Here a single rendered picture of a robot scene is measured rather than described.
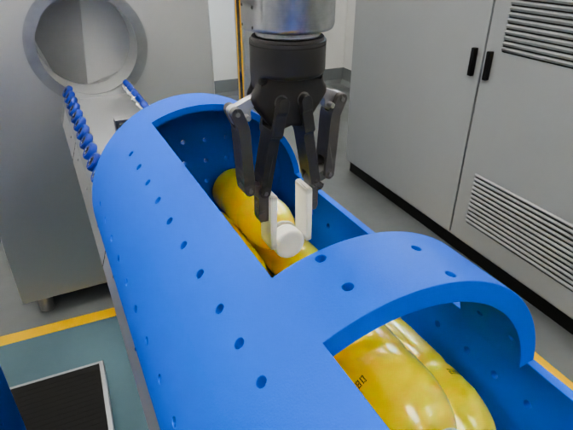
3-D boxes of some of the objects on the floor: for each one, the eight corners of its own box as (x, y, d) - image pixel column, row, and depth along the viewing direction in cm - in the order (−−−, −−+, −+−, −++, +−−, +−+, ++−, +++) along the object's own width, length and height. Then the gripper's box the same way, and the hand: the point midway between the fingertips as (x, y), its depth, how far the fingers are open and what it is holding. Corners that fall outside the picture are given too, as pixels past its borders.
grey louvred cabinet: (404, 159, 360) (434, -66, 288) (736, 356, 189) (1009, -77, 118) (341, 171, 340) (355, -67, 269) (646, 403, 170) (906, -80, 98)
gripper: (340, 20, 53) (329, 210, 65) (191, 31, 46) (210, 240, 58) (382, 31, 47) (361, 237, 59) (217, 46, 40) (232, 274, 52)
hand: (286, 214), depth 57 cm, fingers closed on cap, 4 cm apart
